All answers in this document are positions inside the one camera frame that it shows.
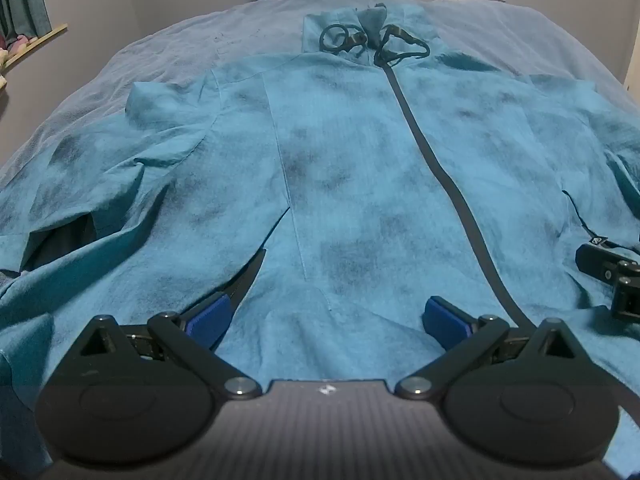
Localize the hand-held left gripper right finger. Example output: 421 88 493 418
394 297 589 402

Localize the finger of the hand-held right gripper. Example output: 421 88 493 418
575 242 640 322

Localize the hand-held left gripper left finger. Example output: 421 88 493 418
62 294 264 402

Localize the teal zip jacket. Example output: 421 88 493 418
0 2 640 467

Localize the grey-blue bed blanket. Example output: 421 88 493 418
0 0 640 281

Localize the wooden window sill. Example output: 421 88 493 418
0 23 69 69

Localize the pink plush toy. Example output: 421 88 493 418
4 35 32 57

